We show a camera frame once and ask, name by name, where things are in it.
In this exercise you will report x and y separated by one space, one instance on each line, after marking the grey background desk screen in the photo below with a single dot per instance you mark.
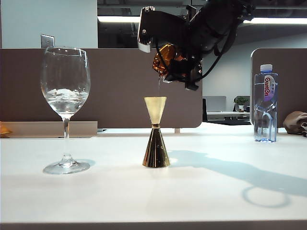
214 104

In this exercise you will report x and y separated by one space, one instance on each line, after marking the small potted green plant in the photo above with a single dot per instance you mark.
241 101

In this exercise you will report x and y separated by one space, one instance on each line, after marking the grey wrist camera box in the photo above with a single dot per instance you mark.
146 31

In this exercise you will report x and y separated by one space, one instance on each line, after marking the clear wine glass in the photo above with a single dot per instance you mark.
65 100

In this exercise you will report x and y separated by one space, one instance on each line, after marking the long ceiling light strip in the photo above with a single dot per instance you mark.
115 19

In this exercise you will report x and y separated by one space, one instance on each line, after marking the brown desk partition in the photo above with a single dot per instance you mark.
115 86
291 79

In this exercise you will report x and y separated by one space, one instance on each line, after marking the clear plastic water bottle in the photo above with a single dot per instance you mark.
265 112

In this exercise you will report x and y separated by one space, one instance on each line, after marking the silver wall switch plate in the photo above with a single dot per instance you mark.
47 41

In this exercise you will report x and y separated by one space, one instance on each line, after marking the gold double-cone jigger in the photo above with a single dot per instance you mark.
156 151

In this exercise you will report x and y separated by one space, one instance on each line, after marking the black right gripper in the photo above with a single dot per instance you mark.
208 33

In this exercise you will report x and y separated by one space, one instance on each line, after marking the small amber measuring cup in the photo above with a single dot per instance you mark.
166 54

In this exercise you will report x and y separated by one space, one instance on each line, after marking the beige low desk panel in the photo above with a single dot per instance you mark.
36 129

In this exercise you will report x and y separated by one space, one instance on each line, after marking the white background desk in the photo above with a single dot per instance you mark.
223 116

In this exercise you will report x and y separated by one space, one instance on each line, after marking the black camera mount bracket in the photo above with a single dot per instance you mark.
168 26

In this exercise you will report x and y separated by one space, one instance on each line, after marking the brown cloth bag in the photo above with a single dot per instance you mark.
293 122

